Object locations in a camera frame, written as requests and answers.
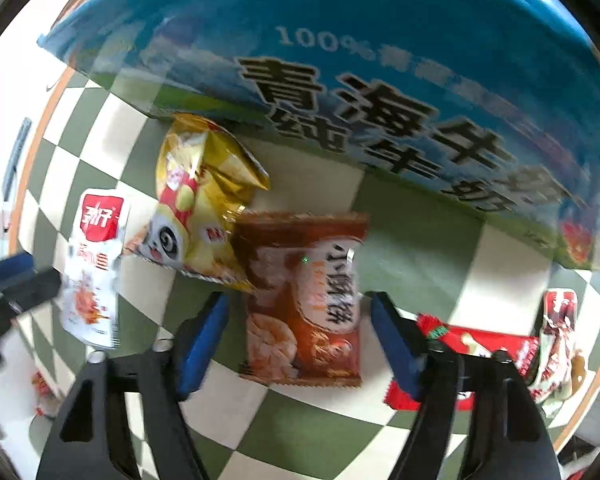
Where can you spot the red packet on floor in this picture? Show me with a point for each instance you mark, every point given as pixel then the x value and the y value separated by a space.
pixel 42 390

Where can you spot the white packet with red label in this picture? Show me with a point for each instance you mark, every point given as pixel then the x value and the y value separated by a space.
pixel 92 280

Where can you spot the gold panda chip packet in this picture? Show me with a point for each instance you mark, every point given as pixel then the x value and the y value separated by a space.
pixel 200 200

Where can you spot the checkered table mat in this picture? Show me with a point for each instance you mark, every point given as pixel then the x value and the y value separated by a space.
pixel 420 220

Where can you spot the red and white snack packet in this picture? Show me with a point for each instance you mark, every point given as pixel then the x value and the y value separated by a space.
pixel 560 330

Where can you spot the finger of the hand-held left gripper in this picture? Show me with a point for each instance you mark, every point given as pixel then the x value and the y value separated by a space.
pixel 5 265
pixel 30 287

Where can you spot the blue printed cardboard box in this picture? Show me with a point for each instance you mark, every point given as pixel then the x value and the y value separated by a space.
pixel 380 35

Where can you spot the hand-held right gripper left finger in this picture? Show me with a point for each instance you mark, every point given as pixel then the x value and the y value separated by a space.
pixel 202 345

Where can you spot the brown snack packet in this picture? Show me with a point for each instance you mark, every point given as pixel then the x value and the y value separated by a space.
pixel 300 270

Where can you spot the blue phone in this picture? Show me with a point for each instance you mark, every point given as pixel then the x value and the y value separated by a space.
pixel 17 160

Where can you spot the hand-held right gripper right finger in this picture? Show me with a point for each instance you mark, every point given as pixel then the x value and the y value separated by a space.
pixel 395 345

